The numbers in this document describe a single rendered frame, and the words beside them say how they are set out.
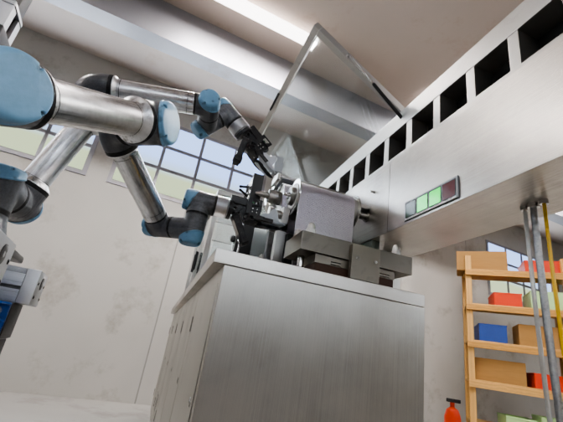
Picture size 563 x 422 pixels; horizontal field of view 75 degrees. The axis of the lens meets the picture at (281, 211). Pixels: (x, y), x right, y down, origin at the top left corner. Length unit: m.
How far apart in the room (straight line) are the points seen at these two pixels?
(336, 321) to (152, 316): 3.46
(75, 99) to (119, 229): 3.70
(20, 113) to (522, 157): 1.03
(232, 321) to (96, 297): 3.45
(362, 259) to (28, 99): 0.93
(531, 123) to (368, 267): 0.57
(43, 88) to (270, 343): 0.74
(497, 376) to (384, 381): 4.78
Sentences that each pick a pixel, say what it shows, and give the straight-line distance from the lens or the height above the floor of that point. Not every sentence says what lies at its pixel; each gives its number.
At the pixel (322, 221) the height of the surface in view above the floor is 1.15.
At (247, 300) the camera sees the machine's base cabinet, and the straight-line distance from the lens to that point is 1.00.
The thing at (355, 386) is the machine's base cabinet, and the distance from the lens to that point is 1.11.
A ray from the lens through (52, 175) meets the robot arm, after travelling 1.43.
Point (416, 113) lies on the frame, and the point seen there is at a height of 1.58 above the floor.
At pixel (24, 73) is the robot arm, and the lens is 0.73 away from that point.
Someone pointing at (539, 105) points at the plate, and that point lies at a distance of 1.09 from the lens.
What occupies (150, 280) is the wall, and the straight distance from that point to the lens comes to 4.41.
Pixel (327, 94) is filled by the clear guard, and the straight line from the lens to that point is 1.83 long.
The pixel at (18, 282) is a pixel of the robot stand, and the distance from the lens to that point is 1.19.
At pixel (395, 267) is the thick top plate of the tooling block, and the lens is 1.28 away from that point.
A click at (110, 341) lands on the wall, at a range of 4.36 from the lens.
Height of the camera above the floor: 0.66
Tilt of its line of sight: 21 degrees up
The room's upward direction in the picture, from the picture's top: 9 degrees clockwise
